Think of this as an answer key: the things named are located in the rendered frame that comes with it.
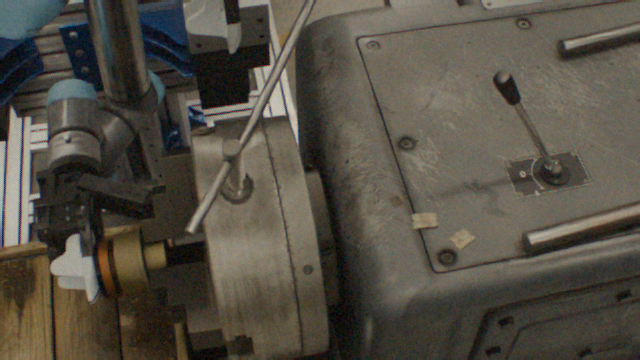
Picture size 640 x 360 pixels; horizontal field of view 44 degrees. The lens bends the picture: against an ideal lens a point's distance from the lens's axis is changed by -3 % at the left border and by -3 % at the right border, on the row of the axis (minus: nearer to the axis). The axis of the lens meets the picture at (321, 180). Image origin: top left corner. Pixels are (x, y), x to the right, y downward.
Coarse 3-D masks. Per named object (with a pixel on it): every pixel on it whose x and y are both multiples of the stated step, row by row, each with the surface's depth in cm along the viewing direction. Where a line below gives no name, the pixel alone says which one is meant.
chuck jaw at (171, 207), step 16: (176, 160) 99; (176, 176) 99; (192, 176) 100; (160, 192) 100; (176, 192) 100; (192, 192) 100; (160, 208) 100; (176, 208) 100; (192, 208) 101; (144, 224) 100; (160, 224) 101; (176, 224) 101; (144, 240) 101
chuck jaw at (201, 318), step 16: (160, 272) 100; (176, 272) 100; (192, 272) 100; (208, 272) 100; (160, 288) 98; (176, 288) 98; (192, 288) 98; (208, 288) 98; (160, 304) 101; (176, 304) 96; (192, 304) 96; (208, 304) 96; (176, 320) 99; (192, 320) 95; (208, 320) 95; (192, 336) 94; (208, 336) 95; (240, 336) 94; (240, 352) 96
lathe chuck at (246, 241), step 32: (224, 128) 100; (256, 128) 98; (192, 160) 94; (256, 160) 93; (256, 192) 91; (224, 224) 90; (256, 224) 90; (224, 256) 89; (256, 256) 90; (288, 256) 90; (224, 288) 90; (256, 288) 90; (288, 288) 91; (224, 320) 91; (256, 320) 92; (288, 320) 93; (256, 352) 96; (288, 352) 98
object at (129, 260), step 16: (128, 240) 101; (160, 240) 102; (96, 256) 100; (112, 256) 100; (128, 256) 100; (144, 256) 101; (160, 256) 101; (96, 272) 99; (112, 272) 100; (128, 272) 99; (144, 272) 99; (112, 288) 100; (128, 288) 100; (144, 288) 101
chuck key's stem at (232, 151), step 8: (224, 144) 84; (232, 144) 84; (240, 144) 84; (224, 152) 84; (232, 152) 84; (240, 152) 84; (224, 160) 85; (232, 160) 84; (240, 160) 85; (240, 168) 86; (232, 176) 87; (240, 176) 88; (232, 184) 89; (240, 184) 90; (240, 192) 91
